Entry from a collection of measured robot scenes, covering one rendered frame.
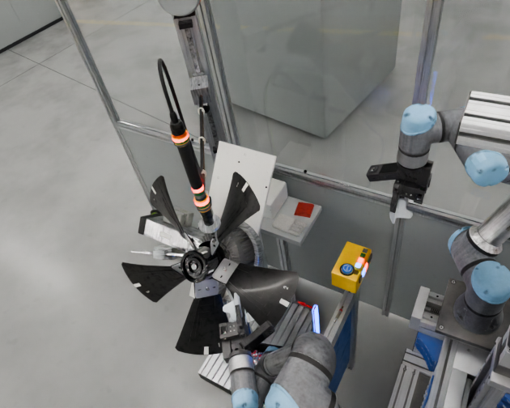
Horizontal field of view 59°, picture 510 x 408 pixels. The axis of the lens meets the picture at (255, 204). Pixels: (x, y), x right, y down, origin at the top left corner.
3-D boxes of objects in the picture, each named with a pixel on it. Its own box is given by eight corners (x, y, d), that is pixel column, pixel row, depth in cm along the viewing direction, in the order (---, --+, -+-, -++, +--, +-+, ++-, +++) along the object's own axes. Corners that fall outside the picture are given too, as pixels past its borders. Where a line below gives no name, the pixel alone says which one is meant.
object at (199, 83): (194, 92, 183) (189, 74, 177) (211, 89, 183) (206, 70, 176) (194, 107, 176) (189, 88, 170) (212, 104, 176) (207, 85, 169)
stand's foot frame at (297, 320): (253, 291, 289) (252, 285, 283) (319, 320, 270) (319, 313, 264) (201, 378, 256) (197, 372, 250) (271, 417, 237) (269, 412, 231)
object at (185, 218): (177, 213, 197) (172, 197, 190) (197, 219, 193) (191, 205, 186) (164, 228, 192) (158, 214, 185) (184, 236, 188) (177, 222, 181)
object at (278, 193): (261, 188, 230) (257, 172, 222) (288, 197, 224) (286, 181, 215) (244, 210, 221) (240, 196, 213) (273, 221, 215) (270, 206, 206)
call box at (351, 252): (346, 256, 183) (346, 240, 175) (370, 264, 178) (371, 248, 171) (331, 286, 174) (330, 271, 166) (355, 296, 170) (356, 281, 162)
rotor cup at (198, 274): (195, 240, 172) (174, 246, 160) (227, 240, 165) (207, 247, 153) (197, 277, 173) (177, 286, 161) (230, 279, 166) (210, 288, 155)
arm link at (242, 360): (250, 364, 132) (257, 375, 138) (248, 350, 135) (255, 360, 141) (226, 370, 133) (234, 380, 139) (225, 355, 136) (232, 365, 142)
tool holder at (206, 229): (198, 213, 144) (191, 193, 137) (220, 210, 144) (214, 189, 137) (198, 235, 138) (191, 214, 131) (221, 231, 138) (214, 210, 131)
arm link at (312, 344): (320, 310, 110) (260, 342, 152) (299, 348, 104) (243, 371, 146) (359, 338, 110) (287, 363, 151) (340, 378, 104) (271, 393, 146)
